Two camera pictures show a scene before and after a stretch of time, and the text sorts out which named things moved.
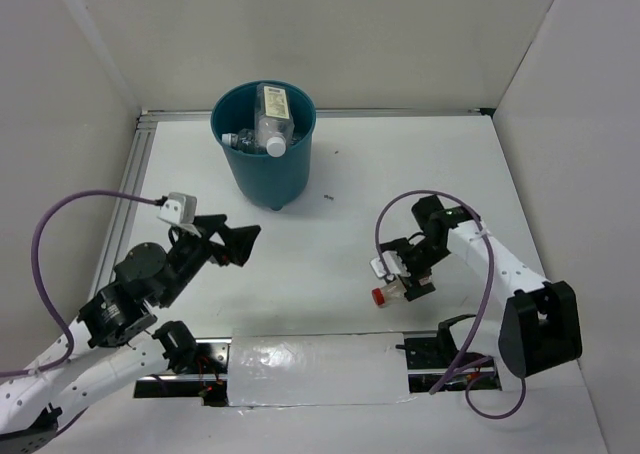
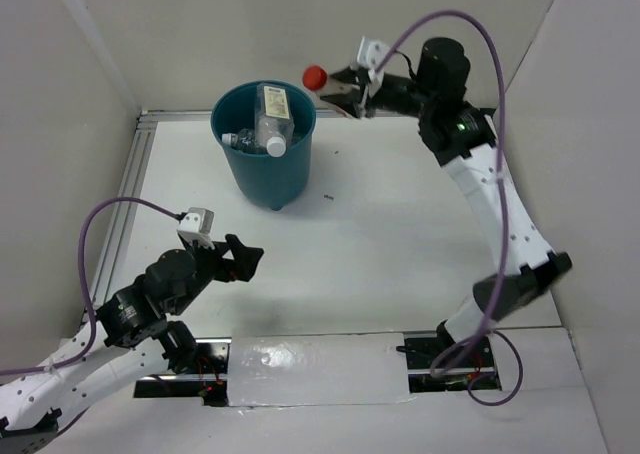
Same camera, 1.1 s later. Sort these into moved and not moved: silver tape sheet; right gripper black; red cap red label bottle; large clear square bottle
Moved: red cap red label bottle; right gripper black
Not moved: large clear square bottle; silver tape sheet
